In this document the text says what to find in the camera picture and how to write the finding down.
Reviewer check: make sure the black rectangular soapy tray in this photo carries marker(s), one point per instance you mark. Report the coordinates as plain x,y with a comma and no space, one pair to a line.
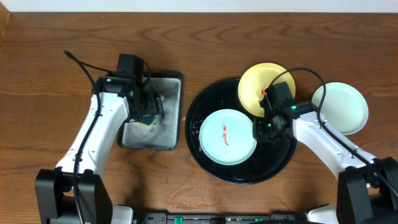
164,134

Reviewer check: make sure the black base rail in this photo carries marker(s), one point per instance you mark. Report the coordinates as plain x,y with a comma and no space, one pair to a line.
186,218

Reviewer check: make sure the yellow plate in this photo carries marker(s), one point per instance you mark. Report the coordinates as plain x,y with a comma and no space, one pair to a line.
252,86

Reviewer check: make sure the green yellow scrubbing sponge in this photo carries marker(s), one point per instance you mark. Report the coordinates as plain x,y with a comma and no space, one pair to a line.
147,121

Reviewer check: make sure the light blue plate front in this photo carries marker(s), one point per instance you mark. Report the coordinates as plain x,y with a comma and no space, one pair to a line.
226,137

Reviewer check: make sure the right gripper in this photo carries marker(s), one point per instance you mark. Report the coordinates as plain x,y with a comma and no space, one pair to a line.
259,134

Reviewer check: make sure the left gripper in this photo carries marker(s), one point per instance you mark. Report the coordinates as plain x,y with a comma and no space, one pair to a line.
155,103

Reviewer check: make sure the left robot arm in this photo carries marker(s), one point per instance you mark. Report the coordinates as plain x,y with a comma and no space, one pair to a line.
74,192

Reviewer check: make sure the light blue plate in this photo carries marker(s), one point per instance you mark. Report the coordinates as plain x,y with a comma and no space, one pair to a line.
226,137
345,108

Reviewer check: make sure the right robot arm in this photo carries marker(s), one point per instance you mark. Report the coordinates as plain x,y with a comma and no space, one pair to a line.
367,186

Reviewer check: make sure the round black serving tray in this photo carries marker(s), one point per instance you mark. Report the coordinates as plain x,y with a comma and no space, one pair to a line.
268,159

